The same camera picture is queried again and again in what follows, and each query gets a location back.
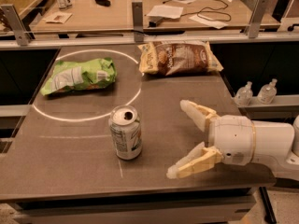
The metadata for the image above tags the brown snack bag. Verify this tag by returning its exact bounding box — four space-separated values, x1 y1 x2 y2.
138 41 223 77

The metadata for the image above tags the back wooden desk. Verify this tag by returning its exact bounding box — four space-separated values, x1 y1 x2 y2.
33 0 252 34

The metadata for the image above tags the white paper sheet centre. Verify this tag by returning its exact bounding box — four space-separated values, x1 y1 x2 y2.
147 5 183 19

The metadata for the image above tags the metal bracket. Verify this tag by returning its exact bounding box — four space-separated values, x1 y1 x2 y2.
245 0 269 38
1 4 31 46
132 1 144 42

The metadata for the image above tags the clear sanitizer bottle right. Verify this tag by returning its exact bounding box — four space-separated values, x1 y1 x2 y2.
257 78 278 104

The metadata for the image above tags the middle metal bracket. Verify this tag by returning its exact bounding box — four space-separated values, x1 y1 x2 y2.
132 1 144 42

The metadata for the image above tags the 7up soda can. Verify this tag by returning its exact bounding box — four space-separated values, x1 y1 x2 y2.
108 105 142 161

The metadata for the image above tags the white paper sheet right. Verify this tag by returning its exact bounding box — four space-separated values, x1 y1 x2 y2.
190 15 227 29

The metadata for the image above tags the small paper card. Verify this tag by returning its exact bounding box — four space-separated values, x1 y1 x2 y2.
44 11 72 24

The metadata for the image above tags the black computer mouse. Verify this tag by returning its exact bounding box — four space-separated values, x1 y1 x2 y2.
94 0 110 7

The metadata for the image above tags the green rice chip bag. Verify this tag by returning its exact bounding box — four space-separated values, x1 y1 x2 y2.
40 58 117 95

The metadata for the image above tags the clear sanitizer bottle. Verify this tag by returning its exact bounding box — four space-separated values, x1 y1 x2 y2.
234 81 253 106
257 78 278 104

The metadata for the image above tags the left metal bracket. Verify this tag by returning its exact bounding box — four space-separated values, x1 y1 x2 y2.
1 4 31 46

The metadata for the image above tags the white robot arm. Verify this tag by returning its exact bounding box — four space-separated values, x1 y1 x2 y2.
166 100 299 180

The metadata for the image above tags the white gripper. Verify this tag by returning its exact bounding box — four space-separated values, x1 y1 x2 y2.
166 100 254 179

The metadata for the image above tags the right metal bracket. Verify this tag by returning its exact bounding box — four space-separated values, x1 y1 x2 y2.
245 0 269 38

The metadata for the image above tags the clear sanitizer bottle left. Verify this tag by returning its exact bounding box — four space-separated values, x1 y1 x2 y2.
234 81 253 106

